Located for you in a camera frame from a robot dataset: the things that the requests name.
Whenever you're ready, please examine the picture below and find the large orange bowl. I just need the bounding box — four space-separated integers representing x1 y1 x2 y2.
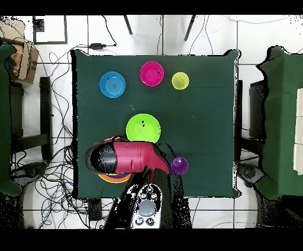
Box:
98 173 133 184

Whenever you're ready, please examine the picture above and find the grey chair base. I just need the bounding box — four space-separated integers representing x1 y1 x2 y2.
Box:
237 163 265 188

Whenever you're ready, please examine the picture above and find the blue bowl with ribbed bottom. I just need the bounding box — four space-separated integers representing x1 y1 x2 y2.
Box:
99 71 127 99

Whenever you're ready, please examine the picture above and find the cardboard box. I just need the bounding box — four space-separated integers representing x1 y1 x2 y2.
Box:
0 18 40 83

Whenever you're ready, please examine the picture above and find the yellow ribbed cup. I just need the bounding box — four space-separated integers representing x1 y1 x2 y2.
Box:
171 72 190 91

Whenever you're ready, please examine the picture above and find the dark green tablecloth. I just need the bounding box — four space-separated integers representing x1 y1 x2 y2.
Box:
70 49 241 199

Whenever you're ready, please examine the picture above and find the red bowl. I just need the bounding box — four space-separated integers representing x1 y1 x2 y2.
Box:
139 61 165 88

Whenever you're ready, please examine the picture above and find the large green bowl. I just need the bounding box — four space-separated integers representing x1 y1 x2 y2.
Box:
125 113 162 144

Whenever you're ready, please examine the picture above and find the purple bowl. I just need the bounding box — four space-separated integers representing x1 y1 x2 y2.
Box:
104 173 130 179

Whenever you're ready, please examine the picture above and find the green cloth covered table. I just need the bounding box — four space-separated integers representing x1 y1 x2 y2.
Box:
256 46 303 199
0 43 22 196

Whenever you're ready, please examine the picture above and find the black stand leg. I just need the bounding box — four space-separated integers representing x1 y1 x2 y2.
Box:
123 15 133 36
183 15 196 41

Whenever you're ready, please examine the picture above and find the black bench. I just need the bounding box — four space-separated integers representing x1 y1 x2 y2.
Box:
10 76 53 162

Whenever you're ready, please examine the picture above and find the purple cup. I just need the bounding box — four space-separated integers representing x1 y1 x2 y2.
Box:
170 156 189 175

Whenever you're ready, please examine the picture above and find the tangle of floor cables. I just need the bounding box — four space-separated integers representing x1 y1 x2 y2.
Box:
9 50 119 229

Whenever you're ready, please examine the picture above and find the black base with knob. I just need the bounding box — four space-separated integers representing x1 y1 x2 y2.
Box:
10 162 49 188

